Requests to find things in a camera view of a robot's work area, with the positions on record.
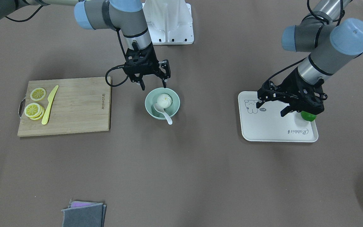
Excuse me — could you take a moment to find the wooden cutting board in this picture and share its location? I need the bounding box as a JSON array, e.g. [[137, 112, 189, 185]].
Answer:
[[17, 77, 112, 137]]

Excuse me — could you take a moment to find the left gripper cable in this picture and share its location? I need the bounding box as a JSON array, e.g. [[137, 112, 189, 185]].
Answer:
[[262, 0, 346, 90]]

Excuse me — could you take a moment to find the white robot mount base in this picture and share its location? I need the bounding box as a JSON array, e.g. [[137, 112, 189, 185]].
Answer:
[[142, 0, 194, 45]]

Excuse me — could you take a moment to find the white steamed bun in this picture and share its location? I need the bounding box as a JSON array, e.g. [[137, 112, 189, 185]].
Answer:
[[157, 93, 173, 109]]

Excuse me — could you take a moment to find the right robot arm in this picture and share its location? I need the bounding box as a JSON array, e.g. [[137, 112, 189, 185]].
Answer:
[[0, 0, 170, 90]]

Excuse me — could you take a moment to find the green lime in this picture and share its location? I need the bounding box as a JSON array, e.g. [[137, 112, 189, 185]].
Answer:
[[301, 111, 317, 122]]

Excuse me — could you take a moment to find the cream rabbit tray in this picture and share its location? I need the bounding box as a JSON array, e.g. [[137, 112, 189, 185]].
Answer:
[[238, 91, 319, 143]]

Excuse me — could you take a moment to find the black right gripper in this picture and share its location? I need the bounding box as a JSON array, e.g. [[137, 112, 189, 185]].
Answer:
[[123, 43, 170, 91]]

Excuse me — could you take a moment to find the mint green bowl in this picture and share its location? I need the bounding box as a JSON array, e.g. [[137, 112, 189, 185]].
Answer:
[[145, 87, 180, 120]]

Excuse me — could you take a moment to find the lemon slice stack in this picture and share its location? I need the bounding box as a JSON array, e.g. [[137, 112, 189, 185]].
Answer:
[[24, 102, 46, 120]]

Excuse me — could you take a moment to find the white ceramic spoon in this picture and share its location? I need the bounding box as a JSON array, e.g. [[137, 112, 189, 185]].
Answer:
[[153, 103, 173, 125]]

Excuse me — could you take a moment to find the grey folded cloth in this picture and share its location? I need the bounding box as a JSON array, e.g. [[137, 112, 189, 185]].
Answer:
[[62, 200, 107, 227]]

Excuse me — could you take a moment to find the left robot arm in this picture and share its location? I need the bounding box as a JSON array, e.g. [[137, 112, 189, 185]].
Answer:
[[256, 0, 363, 117]]

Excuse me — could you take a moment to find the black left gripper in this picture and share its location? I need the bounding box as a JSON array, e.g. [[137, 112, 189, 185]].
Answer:
[[256, 69, 327, 117]]

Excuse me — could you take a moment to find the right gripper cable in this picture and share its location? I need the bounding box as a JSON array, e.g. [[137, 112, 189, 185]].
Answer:
[[105, 28, 130, 88]]

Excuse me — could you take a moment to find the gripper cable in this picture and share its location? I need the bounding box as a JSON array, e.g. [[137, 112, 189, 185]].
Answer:
[[262, 0, 346, 90], [105, 28, 130, 88]]

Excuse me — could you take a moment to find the lemon slice near handle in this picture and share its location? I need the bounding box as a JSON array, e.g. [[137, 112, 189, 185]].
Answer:
[[30, 87, 47, 102]]

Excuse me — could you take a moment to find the yellow plastic knife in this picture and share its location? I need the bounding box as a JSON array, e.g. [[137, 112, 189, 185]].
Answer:
[[41, 85, 59, 125]]

